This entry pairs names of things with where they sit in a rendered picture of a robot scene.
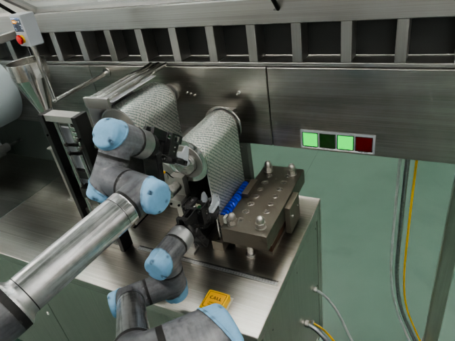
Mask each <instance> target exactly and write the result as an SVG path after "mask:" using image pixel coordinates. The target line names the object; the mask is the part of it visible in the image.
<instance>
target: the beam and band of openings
mask: <svg viewBox="0 0 455 341"><path fill-rule="evenodd" d="M277 2H278V3H279V5H280V10H279V11H274V9H275V7H274V5H273V3H272V2H271V0H215V1H197V2H187V3H168V4H158V5H140V6H130V7H111V8H101V9H83V10H73V11H63V12H45V13H35V14H34V16H35V19H36V21H37V24H38V27H39V30H40V31H41V35H42V37H43V40H44V43H42V44H40V45H36V46H37V50H38V52H39V55H43V56H44V57H45V59H46V62H47V64H101V65H146V64H148V63H149V62H152V65H153V64H155V63H157V62H159V63H160V65H161V64H163V63H165V62H166V63H168V66H299V67H366V68H455V0H277ZM318 54H340V55H318ZM356 54H395V55H356ZM409 54H426V55H409Z"/></svg>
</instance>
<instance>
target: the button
mask: <svg viewBox="0 0 455 341"><path fill-rule="evenodd" d="M230 300H231V298H230V295H229V294H224V293H222V292H218V291H214V290H209V292H208V293H207V295H206V296H205V298H204V300H203V301H202V303H201V304H200V306H199V307H200V308H202V307H205V306H208V305H210V304H215V303H217V304H220V305H222V306H223V307H224V308H225V309H226V308H227V306H228V304H229V303H230Z"/></svg>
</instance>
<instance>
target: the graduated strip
mask: <svg viewBox="0 0 455 341"><path fill-rule="evenodd" d="M137 249H138V250H143V251H145V252H151V251H153V249H154V248H149V247H146V246H141V245H140V246H139V247H138V248H137ZM181 261H183V262H187V263H191V264H194V265H199V266H201V267H206V268H210V269H214V270H217V271H221V272H224V273H229V274H232V275H237V276H240V277H244V278H247V279H252V280H255V281H260V282H263V283H267V284H270V285H273V286H277V285H278V282H279V281H277V280H275V279H270V278H266V277H262V276H258V275H254V274H251V273H246V272H243V271H238V270H235V269H231V268H227V267H222V266H219V265H215V264H212V263H207V262H204V261H201V260H196V259H193V258H188V257H185V256H183V257H182V258H181Z"/></svg>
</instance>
